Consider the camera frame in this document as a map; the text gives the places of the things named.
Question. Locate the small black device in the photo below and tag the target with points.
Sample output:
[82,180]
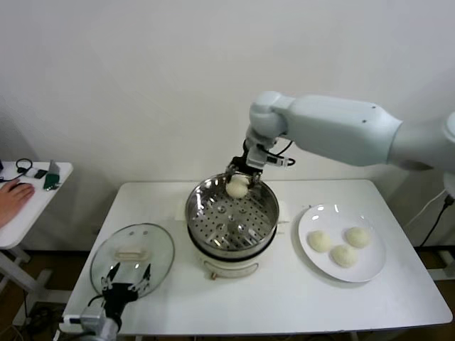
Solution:
[42,174]

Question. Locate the white steamed baozi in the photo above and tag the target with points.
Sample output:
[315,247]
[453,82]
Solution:
[237,189]
[319,241]
[357,237]
[343,255]

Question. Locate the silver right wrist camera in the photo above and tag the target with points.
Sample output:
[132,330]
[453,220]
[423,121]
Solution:
[256,158]

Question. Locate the white round plate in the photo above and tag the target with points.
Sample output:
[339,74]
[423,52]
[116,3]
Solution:
[369,259]

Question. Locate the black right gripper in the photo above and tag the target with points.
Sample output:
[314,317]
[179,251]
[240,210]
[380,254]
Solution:
[240,164]

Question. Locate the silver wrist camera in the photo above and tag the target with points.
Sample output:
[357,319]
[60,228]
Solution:
[256,158]
[92,316]

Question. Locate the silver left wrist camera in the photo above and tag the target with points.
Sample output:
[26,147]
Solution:
[92,316]

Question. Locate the white electric cooking pot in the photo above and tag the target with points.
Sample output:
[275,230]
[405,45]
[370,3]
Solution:
[231,269]

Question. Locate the glass pot lid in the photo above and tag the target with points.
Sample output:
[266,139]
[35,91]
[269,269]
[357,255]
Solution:
[131,254]

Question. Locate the person's bare hand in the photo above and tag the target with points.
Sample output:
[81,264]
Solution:
[14,200]

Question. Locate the white side table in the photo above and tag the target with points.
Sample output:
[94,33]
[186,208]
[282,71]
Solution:
[46,206]

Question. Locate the small white device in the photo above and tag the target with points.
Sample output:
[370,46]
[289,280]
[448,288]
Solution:
[32,173]

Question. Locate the stainless steel steamer basket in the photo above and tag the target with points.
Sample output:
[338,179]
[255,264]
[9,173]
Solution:
[264,209]

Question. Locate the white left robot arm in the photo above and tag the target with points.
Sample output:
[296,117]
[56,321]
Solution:
[108,330]

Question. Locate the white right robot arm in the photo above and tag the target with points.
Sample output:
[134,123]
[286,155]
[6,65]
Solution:
[337,131]

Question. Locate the white stand base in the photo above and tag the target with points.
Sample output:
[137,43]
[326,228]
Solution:
[444,264]

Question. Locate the green and grey object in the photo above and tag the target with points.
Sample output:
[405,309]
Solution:
[53,179]

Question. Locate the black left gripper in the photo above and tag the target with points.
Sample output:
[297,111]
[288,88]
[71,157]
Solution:
[119,296]

